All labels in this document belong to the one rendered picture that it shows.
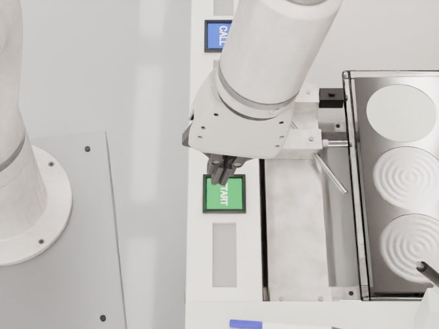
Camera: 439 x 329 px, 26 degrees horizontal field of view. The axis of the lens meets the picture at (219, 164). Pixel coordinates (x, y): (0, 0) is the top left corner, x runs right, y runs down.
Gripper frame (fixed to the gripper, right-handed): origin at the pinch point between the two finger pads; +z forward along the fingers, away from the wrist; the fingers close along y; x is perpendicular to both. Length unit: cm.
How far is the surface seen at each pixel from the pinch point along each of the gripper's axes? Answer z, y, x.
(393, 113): 15.9, -28.8, -21.9
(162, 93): 112, -8, -90
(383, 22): 23, -32, -46
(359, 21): 24, -28, -46
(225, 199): 14.7, -3.6, -4.1
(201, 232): 15.7, -0.8, 0.5
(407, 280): 16.0, -28.2, 4.3
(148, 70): 113, -5, -98
